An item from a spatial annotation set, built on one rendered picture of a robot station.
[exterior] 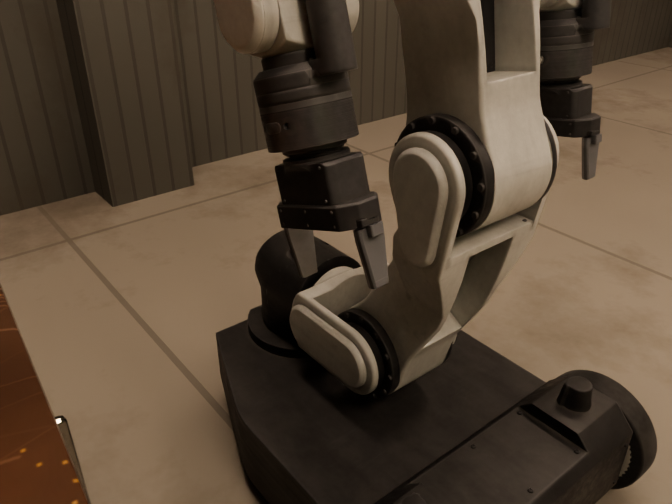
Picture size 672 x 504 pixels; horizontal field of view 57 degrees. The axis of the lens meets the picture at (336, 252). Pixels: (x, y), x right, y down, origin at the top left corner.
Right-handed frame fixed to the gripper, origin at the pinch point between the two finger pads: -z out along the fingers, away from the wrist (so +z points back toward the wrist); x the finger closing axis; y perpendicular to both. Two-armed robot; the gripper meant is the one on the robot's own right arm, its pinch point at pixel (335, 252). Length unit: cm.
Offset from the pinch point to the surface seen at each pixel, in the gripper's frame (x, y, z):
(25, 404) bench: 1.5, -30.6, -0.8
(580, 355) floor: -20, 79, -52
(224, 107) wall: -164, 93, 15
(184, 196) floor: -150, 60, -11
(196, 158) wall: -170, 79, -1
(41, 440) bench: 5.3, -31.1, -2.0
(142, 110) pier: -148, 53, 20
